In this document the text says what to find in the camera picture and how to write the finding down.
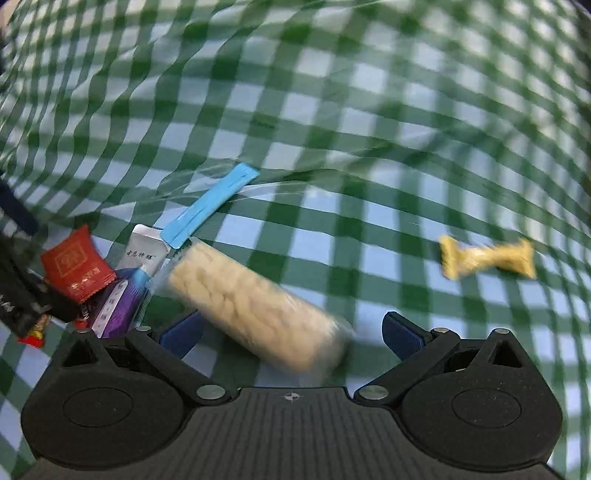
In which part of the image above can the red square snack packet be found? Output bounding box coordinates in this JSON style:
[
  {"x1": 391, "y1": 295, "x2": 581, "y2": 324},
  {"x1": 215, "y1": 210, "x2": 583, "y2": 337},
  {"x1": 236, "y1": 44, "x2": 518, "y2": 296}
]
[{"x1": 40, "y1": 225, "x2": 117, "y2": 304}]

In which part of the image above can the green checkered blanket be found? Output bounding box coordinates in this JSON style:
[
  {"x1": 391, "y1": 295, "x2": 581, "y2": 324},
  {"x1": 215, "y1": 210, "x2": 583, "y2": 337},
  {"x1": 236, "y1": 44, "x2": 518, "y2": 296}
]
[{"x1": 0, "y1": 0, "x2": 591, "y2": 480}]

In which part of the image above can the blue stick packet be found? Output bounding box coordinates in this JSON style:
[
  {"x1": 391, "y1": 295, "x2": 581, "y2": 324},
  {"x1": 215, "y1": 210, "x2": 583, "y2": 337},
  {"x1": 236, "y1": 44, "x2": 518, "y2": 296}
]
[{"x1": 161, "y1": 163, "x2": 260, "y2": 248}]

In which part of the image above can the yellow snack packet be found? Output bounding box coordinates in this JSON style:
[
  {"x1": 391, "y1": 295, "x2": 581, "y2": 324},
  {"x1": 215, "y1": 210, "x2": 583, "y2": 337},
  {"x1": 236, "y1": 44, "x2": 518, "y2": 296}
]
[{"x1": 438, "y1": 234, "x2": 537, "y2": 281}]

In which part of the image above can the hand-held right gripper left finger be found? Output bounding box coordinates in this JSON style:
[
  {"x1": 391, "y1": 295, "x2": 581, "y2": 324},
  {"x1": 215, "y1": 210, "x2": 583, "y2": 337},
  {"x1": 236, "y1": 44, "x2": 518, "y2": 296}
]
[{"x1": 58, "y1": 310, "x2": 234, "y2": 408}]

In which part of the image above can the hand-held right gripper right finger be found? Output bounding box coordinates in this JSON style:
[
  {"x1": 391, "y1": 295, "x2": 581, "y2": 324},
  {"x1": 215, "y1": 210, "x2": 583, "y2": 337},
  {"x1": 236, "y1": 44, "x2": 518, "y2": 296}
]
[{"x1": 353, "y1": 311, "x2": 526, "y2": 408}]

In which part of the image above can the clear rice cracker packet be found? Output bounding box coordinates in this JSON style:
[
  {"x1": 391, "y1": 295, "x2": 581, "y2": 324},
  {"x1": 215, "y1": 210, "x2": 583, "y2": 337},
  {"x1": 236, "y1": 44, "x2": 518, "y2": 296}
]
[{"x1": 164, "y1": 241, "x2": 357, "y2": 376}]

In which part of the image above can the silver purple snack packet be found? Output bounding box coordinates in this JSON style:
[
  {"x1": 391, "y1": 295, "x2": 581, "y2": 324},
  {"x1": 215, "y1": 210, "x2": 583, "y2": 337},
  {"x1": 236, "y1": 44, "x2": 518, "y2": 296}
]
[{"x1": 89, "y1": 224, "x2": 172, "y2": 341}]

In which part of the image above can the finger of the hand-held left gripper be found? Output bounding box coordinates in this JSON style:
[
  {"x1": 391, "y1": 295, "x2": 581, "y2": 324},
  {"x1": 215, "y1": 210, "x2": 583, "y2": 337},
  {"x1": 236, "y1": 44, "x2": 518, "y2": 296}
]
[
  {"x1": 0, "y1": 179, "x2": 41, "y2": 237},
  {"x1": 0, "y1": 231, "x2": 85, "y2": 339}
]

